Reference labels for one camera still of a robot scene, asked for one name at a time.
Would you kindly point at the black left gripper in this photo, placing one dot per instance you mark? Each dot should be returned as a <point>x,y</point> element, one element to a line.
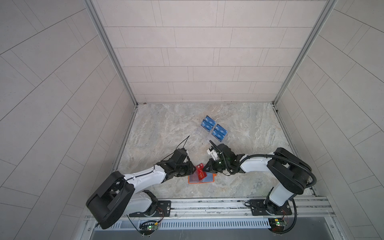
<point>190,170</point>

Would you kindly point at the aluminium corner post right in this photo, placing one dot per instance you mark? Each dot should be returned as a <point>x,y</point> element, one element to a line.
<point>324,15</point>

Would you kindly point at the orange card holder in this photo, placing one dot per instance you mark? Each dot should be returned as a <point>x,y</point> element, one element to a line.
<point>194,179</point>

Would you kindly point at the right card stack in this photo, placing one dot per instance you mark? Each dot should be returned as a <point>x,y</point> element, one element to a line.
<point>218,134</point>

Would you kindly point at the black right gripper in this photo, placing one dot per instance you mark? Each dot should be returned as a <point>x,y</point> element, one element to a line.
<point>210,165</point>

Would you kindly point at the green circuit board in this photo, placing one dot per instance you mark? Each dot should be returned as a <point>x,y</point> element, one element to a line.
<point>277,225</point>
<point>149,227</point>

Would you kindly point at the left card stack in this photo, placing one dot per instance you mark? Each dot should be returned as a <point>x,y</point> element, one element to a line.
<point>205,130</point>

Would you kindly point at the aluminium corner post left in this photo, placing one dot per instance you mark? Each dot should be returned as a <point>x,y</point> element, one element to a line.
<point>90,7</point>

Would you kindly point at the right green circuit board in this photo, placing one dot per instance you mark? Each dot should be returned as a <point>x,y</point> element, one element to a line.
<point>277,225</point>

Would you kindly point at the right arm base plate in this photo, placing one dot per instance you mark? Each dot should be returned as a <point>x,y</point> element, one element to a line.
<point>261,208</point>

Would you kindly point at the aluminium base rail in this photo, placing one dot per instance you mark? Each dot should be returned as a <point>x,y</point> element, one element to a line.
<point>230,208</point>

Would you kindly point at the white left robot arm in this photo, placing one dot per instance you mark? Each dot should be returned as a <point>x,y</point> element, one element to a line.
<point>126,194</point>

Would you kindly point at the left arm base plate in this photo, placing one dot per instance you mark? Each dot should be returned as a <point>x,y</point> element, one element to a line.
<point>155,210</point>

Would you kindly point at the aluminium corner post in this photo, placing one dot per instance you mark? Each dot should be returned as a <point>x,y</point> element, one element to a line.
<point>324,15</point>
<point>90,7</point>

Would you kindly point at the left green circuit board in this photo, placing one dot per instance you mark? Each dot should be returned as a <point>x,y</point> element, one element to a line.
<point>149,227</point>

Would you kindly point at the card stack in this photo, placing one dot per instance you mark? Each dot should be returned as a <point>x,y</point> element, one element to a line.
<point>218,134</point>
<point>205,130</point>

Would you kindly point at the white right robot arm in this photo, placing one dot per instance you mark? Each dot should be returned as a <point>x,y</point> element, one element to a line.
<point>293,174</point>

